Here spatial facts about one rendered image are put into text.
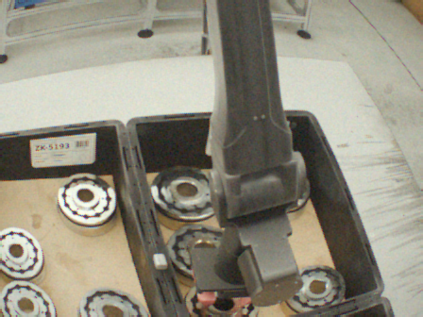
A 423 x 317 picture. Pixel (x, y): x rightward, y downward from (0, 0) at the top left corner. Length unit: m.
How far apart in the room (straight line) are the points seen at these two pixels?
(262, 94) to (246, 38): 0.06
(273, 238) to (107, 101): 0.79
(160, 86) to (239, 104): 0.87
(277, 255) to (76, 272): 0.36
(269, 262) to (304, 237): 0.37
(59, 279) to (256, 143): 0.41
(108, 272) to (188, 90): 0.63
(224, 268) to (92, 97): 0.73
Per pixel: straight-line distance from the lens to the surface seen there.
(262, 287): 0.60
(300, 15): 3.08
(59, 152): 0.95
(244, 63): 0.50
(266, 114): 0.53
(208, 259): 0.73
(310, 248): 0.95
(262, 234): 0.61
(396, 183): 1.33
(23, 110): 1.34
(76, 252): 0.89
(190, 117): 0.95
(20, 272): 0.83
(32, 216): 0.93
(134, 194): 0.83
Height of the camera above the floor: 1.54
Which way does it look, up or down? 43 degrees down
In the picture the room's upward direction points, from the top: 11 degrees clockwise
